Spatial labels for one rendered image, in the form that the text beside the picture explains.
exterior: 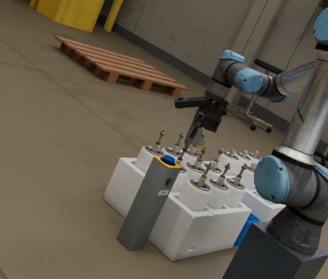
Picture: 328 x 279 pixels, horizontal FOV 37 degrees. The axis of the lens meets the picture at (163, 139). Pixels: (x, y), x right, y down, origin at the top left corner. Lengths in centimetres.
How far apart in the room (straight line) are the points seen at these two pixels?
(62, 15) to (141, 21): 146
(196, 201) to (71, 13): 448
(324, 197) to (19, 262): 83
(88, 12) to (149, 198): 465
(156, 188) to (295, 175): 46
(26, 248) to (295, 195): 74
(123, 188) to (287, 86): 69
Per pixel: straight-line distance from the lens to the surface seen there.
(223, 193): 176
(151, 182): 156
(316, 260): 149
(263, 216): 211
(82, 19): 604
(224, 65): 164
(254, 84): 156
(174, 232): 167
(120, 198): 183
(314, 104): 130
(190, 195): 166
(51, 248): 149
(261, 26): 556
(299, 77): 156
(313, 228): 144
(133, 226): 162
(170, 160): 154
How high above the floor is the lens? 78
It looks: 15 degrees down
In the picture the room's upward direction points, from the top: 25 degrees clockwise
